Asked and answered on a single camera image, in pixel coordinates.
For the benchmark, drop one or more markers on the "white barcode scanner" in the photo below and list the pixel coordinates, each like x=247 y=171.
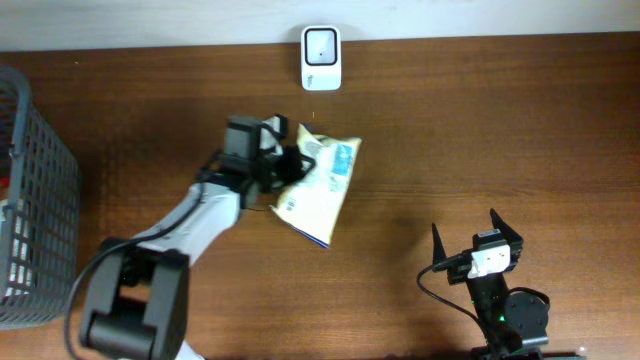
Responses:
x=321 y=58

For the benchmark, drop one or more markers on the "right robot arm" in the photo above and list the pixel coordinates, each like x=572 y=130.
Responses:
x=513 y=321

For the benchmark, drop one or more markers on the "yellow snack bag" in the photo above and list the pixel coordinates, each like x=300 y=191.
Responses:
x=311 y=206

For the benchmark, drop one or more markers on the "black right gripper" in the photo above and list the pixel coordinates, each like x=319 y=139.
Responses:
x=511 y=239

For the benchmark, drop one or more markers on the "grey plastic mesh basket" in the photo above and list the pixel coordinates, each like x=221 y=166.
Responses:
x=40 y=205

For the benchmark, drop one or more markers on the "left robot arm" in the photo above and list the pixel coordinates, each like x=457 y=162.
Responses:
x=136 y=305

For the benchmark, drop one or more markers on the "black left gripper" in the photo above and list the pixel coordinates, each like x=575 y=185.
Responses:
x=295 y=169

